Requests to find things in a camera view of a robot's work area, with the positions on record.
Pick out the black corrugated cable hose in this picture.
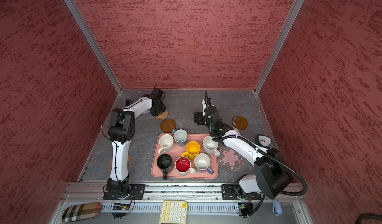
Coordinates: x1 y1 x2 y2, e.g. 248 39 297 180
204 89 308 197

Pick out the white mug purple handle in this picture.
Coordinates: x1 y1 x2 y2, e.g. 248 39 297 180
194 153 214 175

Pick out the black mug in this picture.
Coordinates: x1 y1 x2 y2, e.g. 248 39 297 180
156 154 174 180

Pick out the aluminium front rail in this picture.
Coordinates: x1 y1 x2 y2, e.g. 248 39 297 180
61 182 303 202

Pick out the white mug back right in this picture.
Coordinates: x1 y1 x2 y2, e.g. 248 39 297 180
203 136 221 157

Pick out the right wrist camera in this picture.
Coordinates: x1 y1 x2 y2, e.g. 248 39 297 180
203 98 216 117

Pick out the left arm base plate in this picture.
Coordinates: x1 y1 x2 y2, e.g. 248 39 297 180
103 184 146 201

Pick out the light blue small device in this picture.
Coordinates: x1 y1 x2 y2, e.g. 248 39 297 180
273 200 283 216

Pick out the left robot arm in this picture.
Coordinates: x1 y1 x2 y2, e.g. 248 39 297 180
106 93 168 197

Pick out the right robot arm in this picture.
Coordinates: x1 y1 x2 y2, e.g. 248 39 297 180
194 106 300 199

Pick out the small green alarm clock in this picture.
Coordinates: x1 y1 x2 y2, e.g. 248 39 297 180
255 134 272 149

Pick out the pink flower coaster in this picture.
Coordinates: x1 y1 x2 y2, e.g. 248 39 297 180
218 146 244 172

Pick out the dark brown round coaster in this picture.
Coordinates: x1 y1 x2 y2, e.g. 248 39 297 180
160 118 177 133

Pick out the white mug back left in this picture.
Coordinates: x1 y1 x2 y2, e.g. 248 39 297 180
158 134 174 154

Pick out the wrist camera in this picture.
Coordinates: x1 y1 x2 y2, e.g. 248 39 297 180
203 98 216 117
151 87 166 101

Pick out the woven tan round coaster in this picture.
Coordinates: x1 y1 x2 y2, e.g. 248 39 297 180
155 110 169 120

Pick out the pink plastic tray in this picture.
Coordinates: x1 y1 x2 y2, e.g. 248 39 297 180
151 133 218 179

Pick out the glossy amber round coaster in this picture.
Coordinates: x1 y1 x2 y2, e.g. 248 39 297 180
232 115 248 130

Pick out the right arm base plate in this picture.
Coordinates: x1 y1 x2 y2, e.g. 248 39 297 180
221 184 261 201

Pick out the plaid glasses case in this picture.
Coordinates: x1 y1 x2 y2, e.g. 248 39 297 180
61 203 101 223

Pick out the light blue patterned mug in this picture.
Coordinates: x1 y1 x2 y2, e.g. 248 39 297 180
172 129 188 147

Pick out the yellow calculator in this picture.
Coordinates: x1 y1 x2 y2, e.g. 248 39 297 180
159 200 188 224

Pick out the yellow mug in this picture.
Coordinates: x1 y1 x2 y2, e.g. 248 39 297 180
181 141 201 160

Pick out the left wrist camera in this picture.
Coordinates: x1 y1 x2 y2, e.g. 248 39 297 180
151 87 166 101

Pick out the brown paw print coaster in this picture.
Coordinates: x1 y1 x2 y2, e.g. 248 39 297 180
108 155 131 173

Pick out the red interior white mug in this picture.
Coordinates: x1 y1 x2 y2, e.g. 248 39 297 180
175 156 196 177

